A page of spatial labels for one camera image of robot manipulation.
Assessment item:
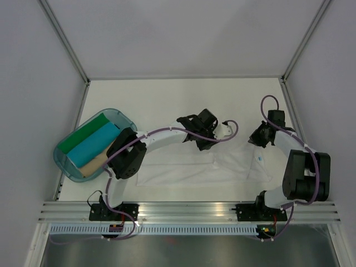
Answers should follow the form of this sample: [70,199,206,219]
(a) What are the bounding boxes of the aluminium frame post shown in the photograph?
[37,0,90,85]
[280,0,333,84]

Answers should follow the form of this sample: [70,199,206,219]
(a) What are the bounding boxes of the teal translucent plastic bin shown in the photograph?
[53,108,137,182]

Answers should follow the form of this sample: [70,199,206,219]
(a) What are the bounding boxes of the right aluminium frame post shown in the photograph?
[280,0,333,84]

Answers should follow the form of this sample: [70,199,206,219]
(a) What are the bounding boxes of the rolled blue t shirt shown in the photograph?
[67,122,121,169]

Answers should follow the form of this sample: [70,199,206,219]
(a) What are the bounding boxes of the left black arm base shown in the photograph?
[89,203,139,222]

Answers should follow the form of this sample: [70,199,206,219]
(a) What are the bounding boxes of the rolled green t shirt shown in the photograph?
[57,113,109,154]

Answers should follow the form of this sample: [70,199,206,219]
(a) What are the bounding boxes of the left aluminium frame post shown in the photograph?
[37,0,90,85]

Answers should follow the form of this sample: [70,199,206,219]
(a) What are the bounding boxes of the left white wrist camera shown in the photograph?
[213,122,234,140]

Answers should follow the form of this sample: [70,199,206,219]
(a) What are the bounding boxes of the white slotted cable duct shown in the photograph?
[50,224,258,236]

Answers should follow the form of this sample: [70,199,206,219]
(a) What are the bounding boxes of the aluminium mounting rail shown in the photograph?
[38,201,341,224]

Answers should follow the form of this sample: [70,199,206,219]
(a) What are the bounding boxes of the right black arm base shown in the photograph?
[233,204,288,222]

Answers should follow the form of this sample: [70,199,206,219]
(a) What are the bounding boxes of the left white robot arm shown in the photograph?
[102,109,218,220]

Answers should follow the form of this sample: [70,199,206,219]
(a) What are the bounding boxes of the purple cable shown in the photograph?
[260,95,320,243]
[50,120,239,245]

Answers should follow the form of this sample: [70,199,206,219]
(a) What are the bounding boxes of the white t shirt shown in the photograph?
[137,143,272,187]

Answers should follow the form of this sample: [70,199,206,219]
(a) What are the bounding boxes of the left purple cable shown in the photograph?
[50,120,239,245]

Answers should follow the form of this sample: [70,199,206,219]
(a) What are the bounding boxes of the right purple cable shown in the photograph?
[260,95,320,243]

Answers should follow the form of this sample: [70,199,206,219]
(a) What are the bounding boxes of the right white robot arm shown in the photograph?
[248,110,331,220]

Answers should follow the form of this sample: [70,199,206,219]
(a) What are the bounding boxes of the rolled beige t shirt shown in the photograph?
[79,151,107,177]

